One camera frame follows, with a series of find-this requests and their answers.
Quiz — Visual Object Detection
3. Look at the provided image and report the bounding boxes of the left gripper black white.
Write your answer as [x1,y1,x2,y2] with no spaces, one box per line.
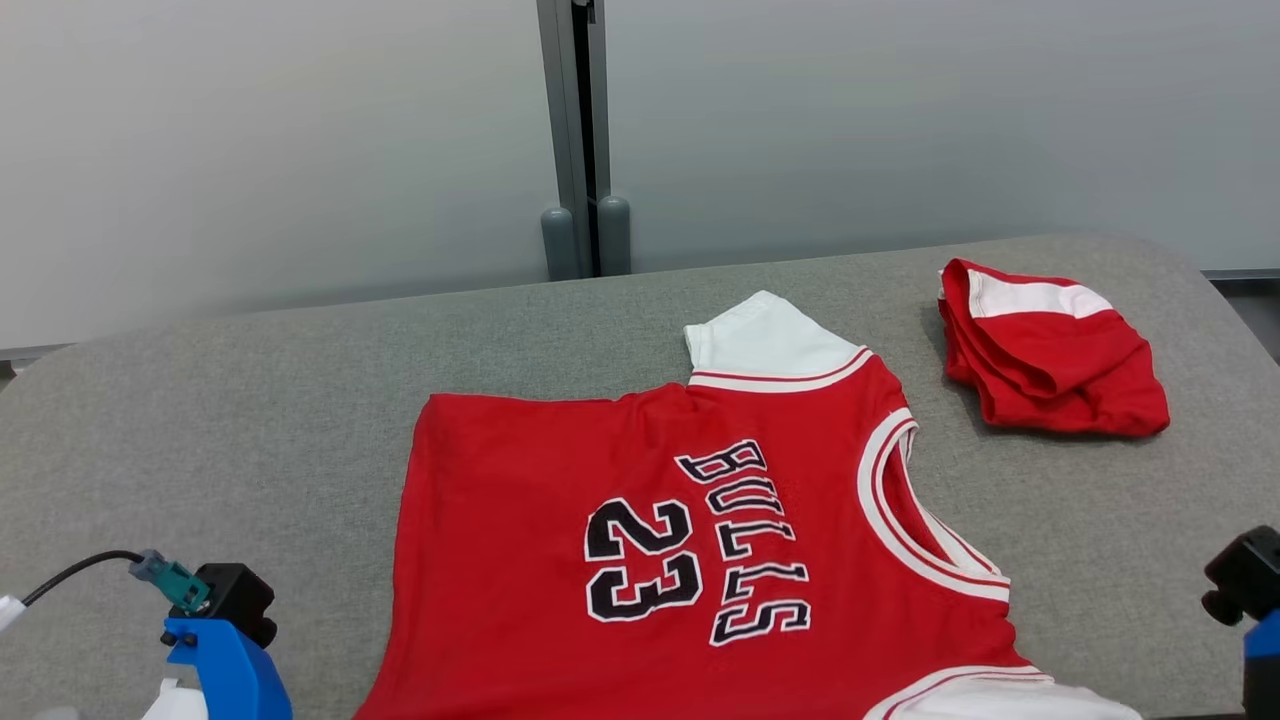
[140,679,210,720]

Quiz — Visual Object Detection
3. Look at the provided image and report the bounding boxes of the red Bulls basketball jersey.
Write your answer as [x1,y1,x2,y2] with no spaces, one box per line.
[352,289,1147,720]

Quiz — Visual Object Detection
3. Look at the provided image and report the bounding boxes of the red shorts with white stripe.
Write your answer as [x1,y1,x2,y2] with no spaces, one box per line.
[936,257,1172,439]

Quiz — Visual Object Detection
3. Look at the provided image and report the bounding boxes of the blue left camera mount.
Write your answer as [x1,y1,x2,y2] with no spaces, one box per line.
[161,616,294,720]

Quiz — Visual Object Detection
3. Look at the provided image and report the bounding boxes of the left teal connector black cable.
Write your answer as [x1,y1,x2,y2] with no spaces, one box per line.
[0,548,214,633]

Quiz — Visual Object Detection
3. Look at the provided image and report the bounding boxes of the grey cylindrical post foot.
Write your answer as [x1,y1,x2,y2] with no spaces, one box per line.
[540,206,582,283]
[596,194,634,277]

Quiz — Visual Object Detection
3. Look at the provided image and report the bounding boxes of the grey vertical partition post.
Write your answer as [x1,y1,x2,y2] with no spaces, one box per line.
[536,0,612,280]

